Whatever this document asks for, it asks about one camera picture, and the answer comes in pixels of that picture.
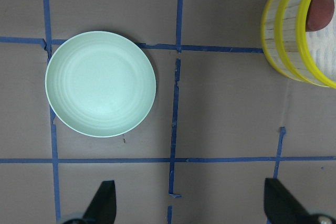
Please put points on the white steamer liner cloth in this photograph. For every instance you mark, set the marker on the white steamer liner cloth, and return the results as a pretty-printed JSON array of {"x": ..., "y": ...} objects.
[{"x": 322, "y": 48}]

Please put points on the light green plate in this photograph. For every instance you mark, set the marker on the light green plate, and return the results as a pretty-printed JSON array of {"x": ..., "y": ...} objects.
[{"x": 100, "y": 84}]

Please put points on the yellow steamer bottom layer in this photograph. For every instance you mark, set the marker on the yellow steamer bottom layer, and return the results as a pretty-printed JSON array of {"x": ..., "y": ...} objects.
[{"x": 268, "y": 39}]

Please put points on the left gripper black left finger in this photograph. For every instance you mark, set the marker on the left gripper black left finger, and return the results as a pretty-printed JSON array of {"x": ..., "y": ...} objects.
[{"x": 103, "y": 207}]

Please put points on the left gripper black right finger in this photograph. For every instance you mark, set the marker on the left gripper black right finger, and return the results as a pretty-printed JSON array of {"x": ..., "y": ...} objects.
[{"x": 281, "y": 207}]

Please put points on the yellow steamer top layer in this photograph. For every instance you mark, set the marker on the yellow steamer top layer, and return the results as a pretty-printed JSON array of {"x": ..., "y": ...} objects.
[{"x": 291, "y": 42}]

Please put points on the brown bun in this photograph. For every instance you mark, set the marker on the brown bun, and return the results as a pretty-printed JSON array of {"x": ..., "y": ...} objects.
[{"x": 319, "y": 15}]

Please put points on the yellow steamer layer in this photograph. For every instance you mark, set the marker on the yellow steamer layer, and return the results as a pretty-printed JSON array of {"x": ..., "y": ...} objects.
[
  {"x": 268, "y": 39},
  {"x": 291, "y": 42}
]

